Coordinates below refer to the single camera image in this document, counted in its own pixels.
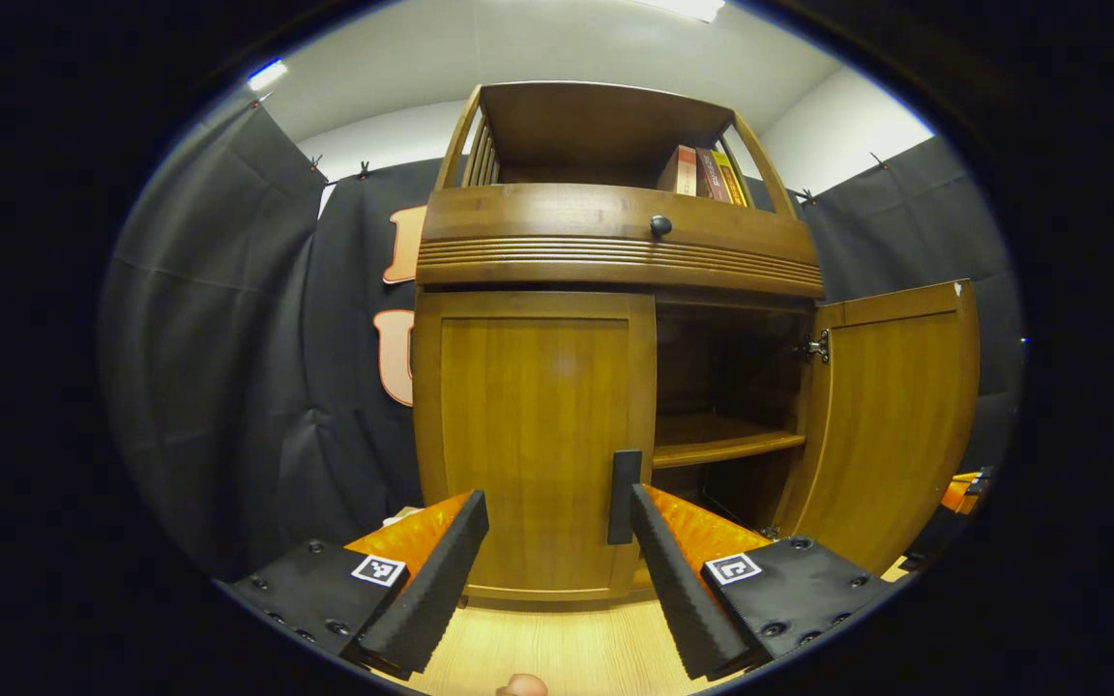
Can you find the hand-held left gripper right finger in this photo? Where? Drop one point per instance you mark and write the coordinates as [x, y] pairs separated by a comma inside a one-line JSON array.
[[678, 590]]

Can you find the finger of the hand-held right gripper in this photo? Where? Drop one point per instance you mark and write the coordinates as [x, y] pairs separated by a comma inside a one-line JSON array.
[[961, 491]]

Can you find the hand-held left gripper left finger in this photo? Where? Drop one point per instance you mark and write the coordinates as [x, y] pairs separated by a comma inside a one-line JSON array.
[[441, 580]]

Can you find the wooden cabinet door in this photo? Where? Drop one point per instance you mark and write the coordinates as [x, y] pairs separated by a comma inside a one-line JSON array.
[[528, 416], [891, 425]]

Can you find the wooden double-door shoe cabinet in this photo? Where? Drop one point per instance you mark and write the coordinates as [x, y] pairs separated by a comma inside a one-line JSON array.
[[605, 126]]

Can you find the wooden inner cabinet shelf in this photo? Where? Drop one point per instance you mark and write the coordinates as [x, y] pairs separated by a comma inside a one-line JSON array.
[[712, 440]]

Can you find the wooden cabinet drawer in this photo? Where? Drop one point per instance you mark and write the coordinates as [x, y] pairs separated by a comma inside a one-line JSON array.
[[538, 217]]

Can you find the black backdrop cloth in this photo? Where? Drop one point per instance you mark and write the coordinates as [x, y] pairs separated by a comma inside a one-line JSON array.
[[209, 338]]

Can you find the black round drawer knob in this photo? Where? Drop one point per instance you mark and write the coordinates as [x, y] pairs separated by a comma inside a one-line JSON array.
[[659, 226]]

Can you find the yellow book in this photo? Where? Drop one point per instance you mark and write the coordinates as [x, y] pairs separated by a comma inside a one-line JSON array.
[[731, 179]]

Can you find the maroon book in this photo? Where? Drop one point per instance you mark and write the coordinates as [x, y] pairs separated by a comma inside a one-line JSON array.
[[712, 174]]

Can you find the red and white book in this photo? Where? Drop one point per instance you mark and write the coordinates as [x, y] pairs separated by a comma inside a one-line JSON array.
[[683, 169]]

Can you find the ceiling light strip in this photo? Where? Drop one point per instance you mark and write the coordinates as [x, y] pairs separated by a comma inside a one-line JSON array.
[[267, 74]]

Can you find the large ceiling light panel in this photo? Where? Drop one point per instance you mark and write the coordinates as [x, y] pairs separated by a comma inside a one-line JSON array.
[[688, 8]]

